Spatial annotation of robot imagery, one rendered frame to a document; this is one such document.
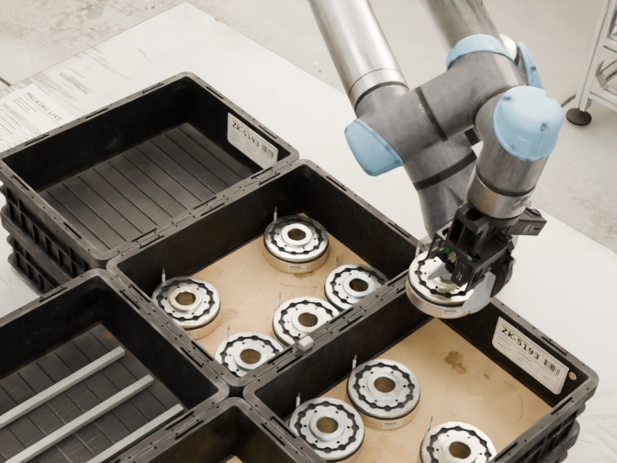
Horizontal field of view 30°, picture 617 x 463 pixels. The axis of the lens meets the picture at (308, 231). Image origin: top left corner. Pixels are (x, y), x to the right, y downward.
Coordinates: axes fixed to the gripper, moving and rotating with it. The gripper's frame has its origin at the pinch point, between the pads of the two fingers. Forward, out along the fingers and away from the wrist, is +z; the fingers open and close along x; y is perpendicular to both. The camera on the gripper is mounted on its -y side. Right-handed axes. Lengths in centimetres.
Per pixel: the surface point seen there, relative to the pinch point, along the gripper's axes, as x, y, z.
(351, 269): -19.9, -2.1, 16.9
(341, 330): -9.4, 12.0, 9.6
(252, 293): -27.3, 11.0, 20.8
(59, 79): -104, -7, 44
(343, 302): -15.8, 3.6, 16.5
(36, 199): -57, 30, 15
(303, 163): -38.1, -7.7, 12.2
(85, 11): -204, -86, 128
